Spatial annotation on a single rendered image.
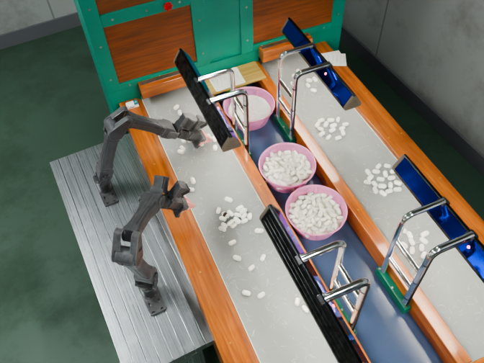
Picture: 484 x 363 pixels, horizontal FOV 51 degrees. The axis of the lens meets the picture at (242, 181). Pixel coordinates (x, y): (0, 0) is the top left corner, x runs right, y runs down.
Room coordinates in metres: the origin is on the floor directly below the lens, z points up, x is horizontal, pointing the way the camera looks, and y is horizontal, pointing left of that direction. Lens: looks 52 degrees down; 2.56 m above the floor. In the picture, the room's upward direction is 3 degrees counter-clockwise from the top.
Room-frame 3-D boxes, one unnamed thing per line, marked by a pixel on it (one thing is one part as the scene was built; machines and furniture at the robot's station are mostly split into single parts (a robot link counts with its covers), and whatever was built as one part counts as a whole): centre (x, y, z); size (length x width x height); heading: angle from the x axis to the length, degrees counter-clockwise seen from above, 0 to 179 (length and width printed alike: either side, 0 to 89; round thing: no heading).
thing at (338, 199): (1.23, -0.31, 0.72); 0.27 x 0.27 x 0.10
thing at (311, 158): (1.49, -0.21, 0.72); 0.27 x 0.27 x 0.10
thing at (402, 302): (0.90, -0.65, 0.90); 0.20 x 0.19 x 0.45; 21
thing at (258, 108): (1.90, -0.05, 0.71); 0.22 x 0.22 x 0.06
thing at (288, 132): (1.81, -0.30, 0.90); 0.20 x 0.19 x 0.45; 21
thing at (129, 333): (1.30, 0.30, 0.65); 1.20 x 0.90 x 0.04; 25
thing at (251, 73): (2.10, 0.02, 0.77); 0.33 x 0.15 x 0.01; 111
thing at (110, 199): (1.47, 0.65, 0.71); 0.20 x 0.07 x 0.08; 25
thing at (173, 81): (2.03, 0.36, 0.83); 0.30 x 0.06 x 0.07; 111
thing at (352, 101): (1.84, -0.38, 1.08); 0.62 x 0.08 x 0.07; 21
